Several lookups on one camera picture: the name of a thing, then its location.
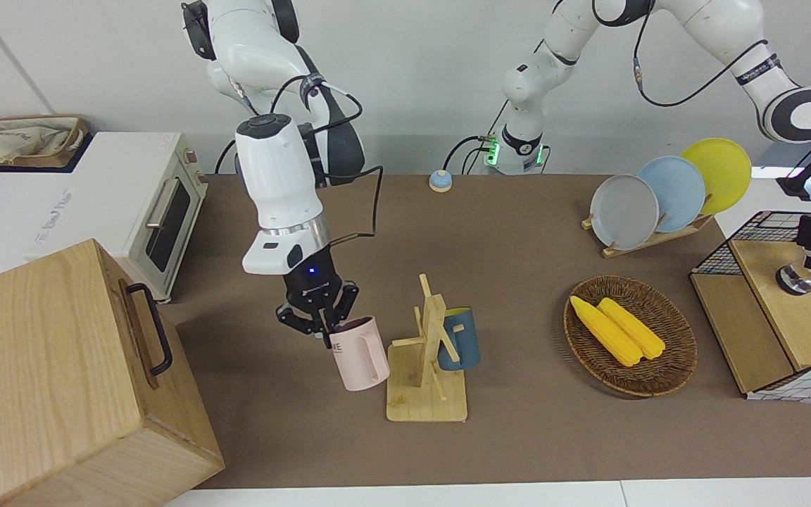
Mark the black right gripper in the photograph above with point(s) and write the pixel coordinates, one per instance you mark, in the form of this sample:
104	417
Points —
314	285

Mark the pink ribbed mug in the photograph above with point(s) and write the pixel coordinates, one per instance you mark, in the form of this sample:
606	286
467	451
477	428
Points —
360	366

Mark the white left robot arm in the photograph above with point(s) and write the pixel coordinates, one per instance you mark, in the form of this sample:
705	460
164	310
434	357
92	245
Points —
729	42

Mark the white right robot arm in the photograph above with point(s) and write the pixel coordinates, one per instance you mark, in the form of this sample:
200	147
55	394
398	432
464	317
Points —
279	176

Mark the yellow plate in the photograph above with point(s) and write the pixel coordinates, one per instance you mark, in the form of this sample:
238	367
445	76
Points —
722	169

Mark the wooden mug stand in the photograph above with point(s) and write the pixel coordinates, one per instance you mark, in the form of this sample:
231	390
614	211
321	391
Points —
426	405

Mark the dark blue mug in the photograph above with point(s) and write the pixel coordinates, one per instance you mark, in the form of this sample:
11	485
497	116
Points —
465	345

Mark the light blue plate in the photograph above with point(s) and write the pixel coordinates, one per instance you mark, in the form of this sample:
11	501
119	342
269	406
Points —
676	190

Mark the wooden plate rack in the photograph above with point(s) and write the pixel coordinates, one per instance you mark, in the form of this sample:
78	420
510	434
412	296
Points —
648	243

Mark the blue service bell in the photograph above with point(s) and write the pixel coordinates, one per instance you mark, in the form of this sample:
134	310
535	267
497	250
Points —
440	182

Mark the brown wicker basket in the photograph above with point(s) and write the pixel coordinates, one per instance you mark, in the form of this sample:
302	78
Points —
666	373

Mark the grey plate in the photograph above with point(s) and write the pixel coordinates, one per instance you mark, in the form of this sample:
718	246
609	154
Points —
624	211

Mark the yellow corn cob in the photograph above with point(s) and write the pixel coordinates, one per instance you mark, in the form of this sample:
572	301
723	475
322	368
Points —
634	329
606	332

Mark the brown table mat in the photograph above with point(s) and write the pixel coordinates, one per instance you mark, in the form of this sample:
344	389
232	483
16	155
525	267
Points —
518	436

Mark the white toaster oven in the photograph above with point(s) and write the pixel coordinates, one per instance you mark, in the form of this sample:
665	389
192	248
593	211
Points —
96	197

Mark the large wooden box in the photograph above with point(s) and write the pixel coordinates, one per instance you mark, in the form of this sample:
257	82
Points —
46	380

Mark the cardboard tray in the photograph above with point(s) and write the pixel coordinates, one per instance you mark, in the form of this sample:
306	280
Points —
60	161

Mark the tray with cloth bag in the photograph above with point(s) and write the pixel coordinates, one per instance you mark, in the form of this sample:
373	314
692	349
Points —
11	137

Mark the black camera stand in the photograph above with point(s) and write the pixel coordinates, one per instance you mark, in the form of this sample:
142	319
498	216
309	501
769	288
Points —
796	186

